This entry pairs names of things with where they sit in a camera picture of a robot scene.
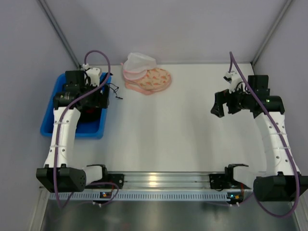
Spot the white mesh laundry bag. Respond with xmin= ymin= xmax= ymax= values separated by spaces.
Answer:
xmin=122 ymin=52 xmax=157 ymax=80

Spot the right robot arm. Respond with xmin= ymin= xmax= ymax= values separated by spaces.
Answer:
xmin=211 ymin=72 xmax=308 ymax=202

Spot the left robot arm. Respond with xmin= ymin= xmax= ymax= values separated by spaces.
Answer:
xmin=36 ymin=70 xmax=110 ymax=193

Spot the tulip print laundry bag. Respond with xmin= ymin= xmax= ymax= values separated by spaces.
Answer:
xmin=123 ymin=67 xmax=172 ymax=95

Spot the blue plastic bin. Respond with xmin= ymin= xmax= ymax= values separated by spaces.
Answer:
xmin=40 ymin=71 xmax=111 ymax=139

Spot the black garment with straps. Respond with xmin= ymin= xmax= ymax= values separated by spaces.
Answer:
xmin=79 ymin=83 xmax=122 ymax=123

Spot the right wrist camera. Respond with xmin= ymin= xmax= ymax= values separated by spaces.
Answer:
xmin=223 ymin=71 xmax=242 ymax=93

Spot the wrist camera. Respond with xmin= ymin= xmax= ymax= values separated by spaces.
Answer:
xmin=223 ymin=71 xmax=242 ymax=93
xmin=82 ymin=64 xmax=102 ymax=87

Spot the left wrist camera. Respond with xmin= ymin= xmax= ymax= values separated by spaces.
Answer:
xmin=82 ymin=64 xmax=102 ymax=87

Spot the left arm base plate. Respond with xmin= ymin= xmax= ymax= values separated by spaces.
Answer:
xmin=103 ymin=173 xmax=125 ymax=189

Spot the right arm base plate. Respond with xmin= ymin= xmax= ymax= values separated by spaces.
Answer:
xmin=209 ymin=174 xmax=231 ymax=192

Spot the aluminium mounting rail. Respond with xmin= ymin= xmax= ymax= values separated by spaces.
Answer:
xmin=105 ymin=171 xmax=253 ymax=192

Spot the perforated cable tray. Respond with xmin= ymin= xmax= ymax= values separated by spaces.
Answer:
xmin=49 ymin=191 xmax=253 ymax=202

